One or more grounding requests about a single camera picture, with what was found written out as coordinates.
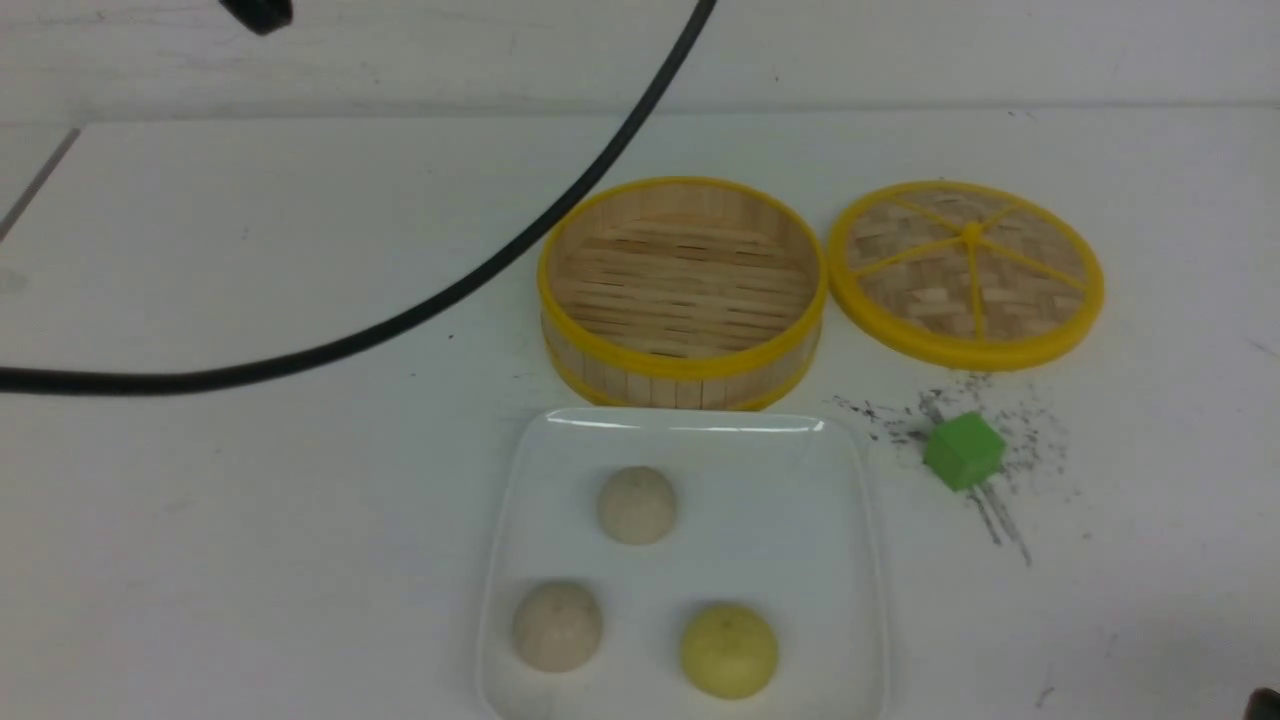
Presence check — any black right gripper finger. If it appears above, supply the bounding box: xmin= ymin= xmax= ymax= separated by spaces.
xmin=1251 ymin=688 xmax=1280 ymax=720

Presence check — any yellow steamed bun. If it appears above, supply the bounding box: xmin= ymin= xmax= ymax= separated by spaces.
xmin=680 ymin=603 xmax=780 ymax=701

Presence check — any white steamed bun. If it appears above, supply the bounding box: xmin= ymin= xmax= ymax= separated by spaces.
xmin=511 ymin=580 xmax=604 ymax=673
xmin=596 ymin=466 xmax=678 ymax=546

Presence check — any white square plate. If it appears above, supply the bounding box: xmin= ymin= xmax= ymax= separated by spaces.
xmin=475 ymin=407 xmax=890 ymax=719

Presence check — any green cube block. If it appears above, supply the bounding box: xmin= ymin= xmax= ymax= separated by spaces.
xmin=923 ymin=413 xmax=1007 ymax=493

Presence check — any yellow-rimmed bamboo steamer lid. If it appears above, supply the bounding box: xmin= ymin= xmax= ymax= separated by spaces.
xmin=827 ymin=179 xmax=1105 ymax=373

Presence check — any yellow-rimmed bamboo steamer basket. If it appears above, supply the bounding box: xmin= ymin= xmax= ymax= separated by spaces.
xmin=536 ymin=177 xmax=828 ymax=411

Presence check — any black left camera cable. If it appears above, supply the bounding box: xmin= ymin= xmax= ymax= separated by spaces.
xmin=0 ymin=0 xmax=721 ymax=397

